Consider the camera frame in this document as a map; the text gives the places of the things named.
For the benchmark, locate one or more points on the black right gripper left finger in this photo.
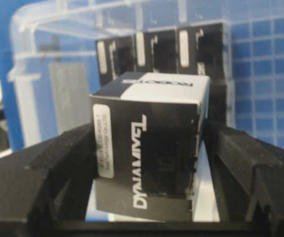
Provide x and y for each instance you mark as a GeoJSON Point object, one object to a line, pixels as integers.
{"type": "Point", "coordinates": [51, 179]}

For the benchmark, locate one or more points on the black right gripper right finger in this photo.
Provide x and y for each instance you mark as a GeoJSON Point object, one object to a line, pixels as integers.
{"type": "Point", "coordinates": [247, 173]}

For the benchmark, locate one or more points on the black box case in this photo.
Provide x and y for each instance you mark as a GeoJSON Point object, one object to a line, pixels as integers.
{"type": "Point", "coordinates": [155, 51]}
{"type": "Point", "coordinates": [148, 132]}
{"type": "Point", "coordinates": [204, 50]}
{"type": "Point", "coordinates": [115, 57]}

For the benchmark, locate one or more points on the clear plastic storage case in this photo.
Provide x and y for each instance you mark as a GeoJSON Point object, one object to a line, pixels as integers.
{"type": "Point", "coordinates": [255, 74]}

